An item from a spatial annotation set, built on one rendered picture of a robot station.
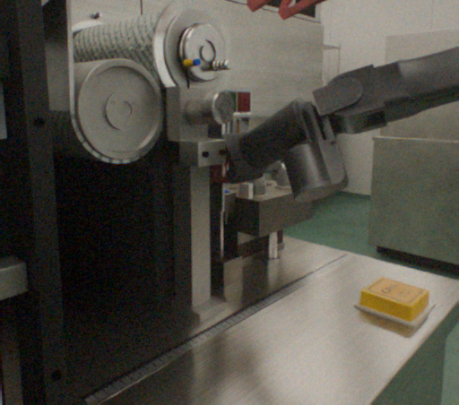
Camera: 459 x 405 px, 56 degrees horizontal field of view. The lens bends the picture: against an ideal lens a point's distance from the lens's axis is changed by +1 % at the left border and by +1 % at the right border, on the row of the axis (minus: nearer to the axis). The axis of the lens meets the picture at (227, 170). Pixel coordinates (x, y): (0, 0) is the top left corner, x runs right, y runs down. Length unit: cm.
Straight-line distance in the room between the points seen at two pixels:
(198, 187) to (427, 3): 485
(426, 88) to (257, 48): 76
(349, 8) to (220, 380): 534
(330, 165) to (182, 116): 19
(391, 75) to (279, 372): 35
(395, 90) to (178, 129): 26
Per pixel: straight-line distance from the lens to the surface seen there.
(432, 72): 55
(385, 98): 53
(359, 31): 553
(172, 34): 58
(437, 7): 525
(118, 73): 53
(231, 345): 54
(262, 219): 69
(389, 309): 64
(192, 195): 55
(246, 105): 118
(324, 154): 53
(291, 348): 55
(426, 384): 78
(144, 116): 55
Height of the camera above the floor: 118
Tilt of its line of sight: 9 degrees down
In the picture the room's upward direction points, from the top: straight up
